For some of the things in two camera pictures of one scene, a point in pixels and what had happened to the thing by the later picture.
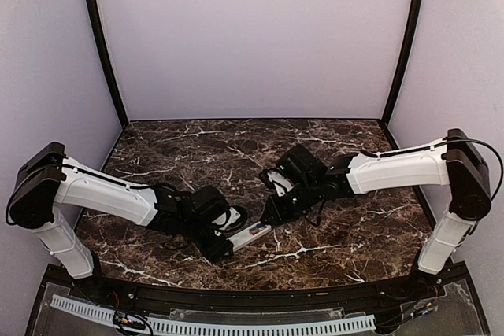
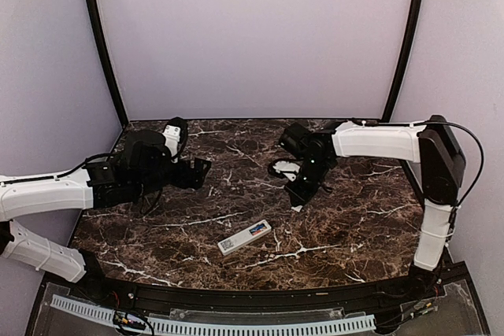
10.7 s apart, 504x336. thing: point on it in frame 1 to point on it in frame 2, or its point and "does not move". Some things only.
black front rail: x=329 y=296 does not move
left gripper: x=216 y=253 to x=197 y=176
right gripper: x=278 y=212 to x=302 y=197
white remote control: x=250 y=234 does not move
